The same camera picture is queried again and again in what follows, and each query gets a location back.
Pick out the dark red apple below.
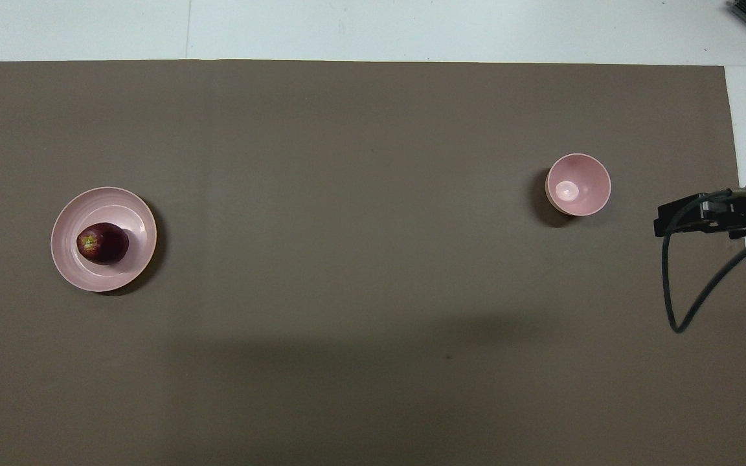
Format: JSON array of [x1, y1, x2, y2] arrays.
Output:
[[76, 223, 130, 265]]

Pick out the small pink bowl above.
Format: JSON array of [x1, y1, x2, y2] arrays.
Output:
[[545, 153, 612, 217]]

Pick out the pink plate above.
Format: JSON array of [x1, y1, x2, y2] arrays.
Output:
[[51, 187, 157, 293]]

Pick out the brown table mat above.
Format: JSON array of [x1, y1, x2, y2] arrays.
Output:
[[0, 60, 746, 466]]

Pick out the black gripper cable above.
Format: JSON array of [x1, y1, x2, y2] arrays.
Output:
[[662, 187, 746, 334]]

